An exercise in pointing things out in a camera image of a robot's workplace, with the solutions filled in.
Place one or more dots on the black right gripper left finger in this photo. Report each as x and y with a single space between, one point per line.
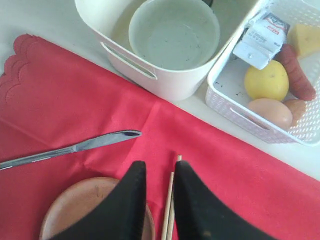
120 216

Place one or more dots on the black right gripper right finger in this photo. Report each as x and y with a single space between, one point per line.
200 215

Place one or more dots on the wooden chopstick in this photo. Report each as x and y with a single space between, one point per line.
164 225
171 213

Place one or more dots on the brown wooden plate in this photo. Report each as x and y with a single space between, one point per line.
75 203

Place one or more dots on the brown egg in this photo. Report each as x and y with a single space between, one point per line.
272 110

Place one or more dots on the fried chicken nugget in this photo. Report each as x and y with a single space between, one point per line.
297 108

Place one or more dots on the yellow lemon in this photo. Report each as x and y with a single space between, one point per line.
271 82

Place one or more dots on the red sausage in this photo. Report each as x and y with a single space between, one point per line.
299 85

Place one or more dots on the white ceramic bowl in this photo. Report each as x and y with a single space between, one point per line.
175 35

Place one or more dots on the white milk carton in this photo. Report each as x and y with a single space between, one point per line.
262 39

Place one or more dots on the yellow cheese wedge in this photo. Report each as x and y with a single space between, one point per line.
305 39

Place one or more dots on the silver table knife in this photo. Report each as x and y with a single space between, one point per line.
95 142

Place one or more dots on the white perforated plastic basket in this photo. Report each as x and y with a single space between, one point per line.
226 93

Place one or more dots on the red tablecloth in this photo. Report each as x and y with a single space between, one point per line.
52 98

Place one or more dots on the cream plastic bin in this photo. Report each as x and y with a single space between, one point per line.
109 20

